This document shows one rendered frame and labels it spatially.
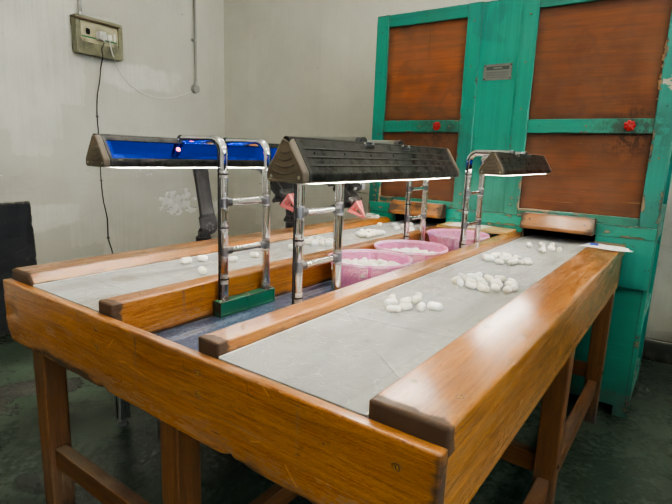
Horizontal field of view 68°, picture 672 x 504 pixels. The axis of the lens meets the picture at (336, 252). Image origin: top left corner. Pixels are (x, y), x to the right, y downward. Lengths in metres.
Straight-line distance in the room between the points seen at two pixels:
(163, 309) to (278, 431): 0.51
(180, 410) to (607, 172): 1.93
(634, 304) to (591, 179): 0.56
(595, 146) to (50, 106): 2.94
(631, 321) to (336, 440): 1.89
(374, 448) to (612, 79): 1.98
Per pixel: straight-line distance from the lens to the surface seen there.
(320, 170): 0.81
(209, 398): 0.90
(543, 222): 2.37
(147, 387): 1.05
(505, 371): 0.85
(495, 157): 1.65
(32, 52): 3.50
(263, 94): 4.19
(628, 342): 2.50
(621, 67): 2.41
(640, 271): 2.39
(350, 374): 0.83
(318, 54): 3.92
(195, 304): 1.26
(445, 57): 2.64
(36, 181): 3.46
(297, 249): 1.09
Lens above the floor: 1.09
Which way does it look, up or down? 11 degrees down
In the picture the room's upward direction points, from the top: 2 degrees clockwise
